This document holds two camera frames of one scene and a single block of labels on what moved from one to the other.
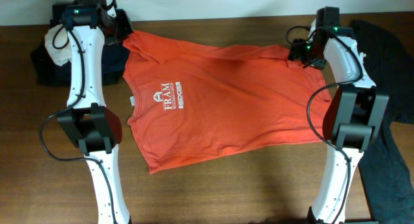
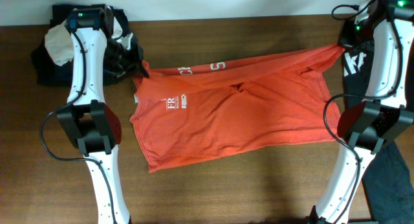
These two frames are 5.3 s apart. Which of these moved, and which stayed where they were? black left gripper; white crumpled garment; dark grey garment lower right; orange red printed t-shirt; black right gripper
Moved: black left gripper; orange red printed t-shirt; black right gripper
Stayed: white crumpled garment; dark grey garment lower right
